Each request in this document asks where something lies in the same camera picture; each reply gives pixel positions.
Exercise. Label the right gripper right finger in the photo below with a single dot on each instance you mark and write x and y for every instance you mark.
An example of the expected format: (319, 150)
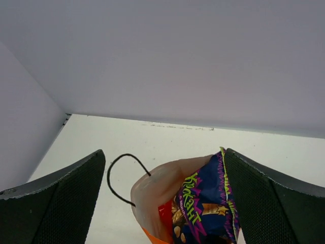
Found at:
(274, 207)

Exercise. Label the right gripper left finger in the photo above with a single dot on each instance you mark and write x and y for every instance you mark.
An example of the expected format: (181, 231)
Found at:
(56, 208)

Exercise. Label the purple Krokant candy bag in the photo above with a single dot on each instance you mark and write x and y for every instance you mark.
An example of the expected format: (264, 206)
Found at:
(203, 210)

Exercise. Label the orange paper bag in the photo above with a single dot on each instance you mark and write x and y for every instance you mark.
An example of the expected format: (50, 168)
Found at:
(154, 189)

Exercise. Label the red gummy candy bag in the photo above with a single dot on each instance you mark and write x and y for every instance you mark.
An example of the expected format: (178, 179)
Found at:
(165, 214)

